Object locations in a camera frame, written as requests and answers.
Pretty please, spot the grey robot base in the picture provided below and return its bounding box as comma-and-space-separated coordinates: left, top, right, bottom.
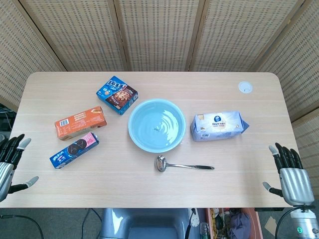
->
99, 208, 194, 239

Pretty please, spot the green plastic bottle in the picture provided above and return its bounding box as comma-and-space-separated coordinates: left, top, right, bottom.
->
200, 223, 210, 239

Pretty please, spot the pink storage bin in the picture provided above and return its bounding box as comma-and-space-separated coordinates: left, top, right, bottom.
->
205, 208, 262, 239

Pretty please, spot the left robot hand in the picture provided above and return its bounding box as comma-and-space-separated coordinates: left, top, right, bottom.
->
0, 133, 39, 202

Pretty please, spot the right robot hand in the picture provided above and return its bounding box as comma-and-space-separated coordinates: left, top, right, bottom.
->
262, 142, 315, 207

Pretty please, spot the white cable grommet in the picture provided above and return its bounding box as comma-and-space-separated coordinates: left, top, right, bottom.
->
238, 81, 254, 94

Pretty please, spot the light blue bowl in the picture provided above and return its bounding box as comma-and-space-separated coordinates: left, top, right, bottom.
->
128, 99, 186, 153

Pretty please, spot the woven folding screen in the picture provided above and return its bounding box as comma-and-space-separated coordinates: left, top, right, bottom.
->
0, 0, 319, 207

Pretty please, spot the metal ladle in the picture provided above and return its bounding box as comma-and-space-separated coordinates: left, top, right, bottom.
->
155, 155, 215, 173

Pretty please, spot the blue chocolate chip cookie box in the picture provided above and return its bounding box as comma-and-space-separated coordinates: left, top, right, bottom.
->
96, 76, 139, 116

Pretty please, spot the blue pink sandwich cookie box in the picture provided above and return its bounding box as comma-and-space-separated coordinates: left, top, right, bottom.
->
49, 131, 100, 170

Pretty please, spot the pale blue tissue pack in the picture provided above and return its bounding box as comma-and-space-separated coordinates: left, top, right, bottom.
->
190, 111, 251, 142

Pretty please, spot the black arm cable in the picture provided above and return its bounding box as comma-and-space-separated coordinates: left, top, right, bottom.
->
0, 214, 45, 239
277, 207, 304, 239

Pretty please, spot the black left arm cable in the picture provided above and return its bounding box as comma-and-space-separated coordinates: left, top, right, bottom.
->
0, 214, 45, 239

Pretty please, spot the white power strip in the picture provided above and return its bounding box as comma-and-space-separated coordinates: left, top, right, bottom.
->
190, 208, 201, 228

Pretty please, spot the orange cracker box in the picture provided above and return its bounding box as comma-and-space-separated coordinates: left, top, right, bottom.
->
54, 106, 108, 141

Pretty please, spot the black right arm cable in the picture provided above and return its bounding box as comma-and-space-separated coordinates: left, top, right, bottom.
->
277, 207, 304, 239

